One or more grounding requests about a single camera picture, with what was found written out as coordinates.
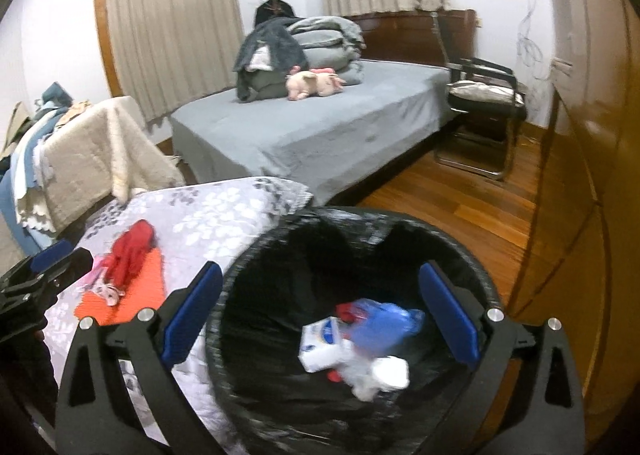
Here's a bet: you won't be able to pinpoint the pink knotted sock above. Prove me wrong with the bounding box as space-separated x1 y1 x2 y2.
91 271 125 307

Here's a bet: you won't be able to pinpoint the red cloth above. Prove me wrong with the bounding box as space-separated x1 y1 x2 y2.
103 220 155 291

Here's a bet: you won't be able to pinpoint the orange foam net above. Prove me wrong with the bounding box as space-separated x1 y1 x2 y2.
74 248 166 326

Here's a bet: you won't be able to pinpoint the blue plastic bag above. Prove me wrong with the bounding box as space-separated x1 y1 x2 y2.
347 299 425 357

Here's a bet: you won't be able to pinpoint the white medicine box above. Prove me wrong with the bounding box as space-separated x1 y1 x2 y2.
298 316 352 374

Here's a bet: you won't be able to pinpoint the black trash bin bag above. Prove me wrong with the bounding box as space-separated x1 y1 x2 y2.
204 206 504 455

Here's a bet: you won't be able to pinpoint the blue white scalloped blanket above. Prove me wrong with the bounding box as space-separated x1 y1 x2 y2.
1 106 68 256

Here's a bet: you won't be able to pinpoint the beige quilt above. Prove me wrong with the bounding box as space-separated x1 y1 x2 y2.
0 95 187 256

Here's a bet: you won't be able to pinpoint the grey floral quilt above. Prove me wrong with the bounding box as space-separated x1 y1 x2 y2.
44 176 314 454

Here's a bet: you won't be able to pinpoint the wooden wardrobe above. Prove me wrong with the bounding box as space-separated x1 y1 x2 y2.
508 0 639 454

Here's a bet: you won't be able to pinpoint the white crumpled tissue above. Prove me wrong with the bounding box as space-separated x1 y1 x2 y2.
337 354 410 402

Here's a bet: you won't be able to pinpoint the left beige curtain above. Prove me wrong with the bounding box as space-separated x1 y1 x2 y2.
105 0 243 122

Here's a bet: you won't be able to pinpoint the grey bed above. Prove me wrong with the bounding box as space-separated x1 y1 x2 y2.
169 60 451 204

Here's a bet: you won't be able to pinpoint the dark green fleece blanket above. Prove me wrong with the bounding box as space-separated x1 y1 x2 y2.
233 17 308 103

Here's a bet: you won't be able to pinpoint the pink plush toy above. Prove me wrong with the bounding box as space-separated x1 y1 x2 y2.
285 66 346 100

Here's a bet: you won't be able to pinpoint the black metal chair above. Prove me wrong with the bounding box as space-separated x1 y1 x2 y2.
431 11 527 181

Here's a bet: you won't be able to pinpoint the folded grey blankets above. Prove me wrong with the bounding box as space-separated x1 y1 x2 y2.
288 16 367 85

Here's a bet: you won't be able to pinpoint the dark wooden headboard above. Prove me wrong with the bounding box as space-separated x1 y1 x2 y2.
349 8 477 66

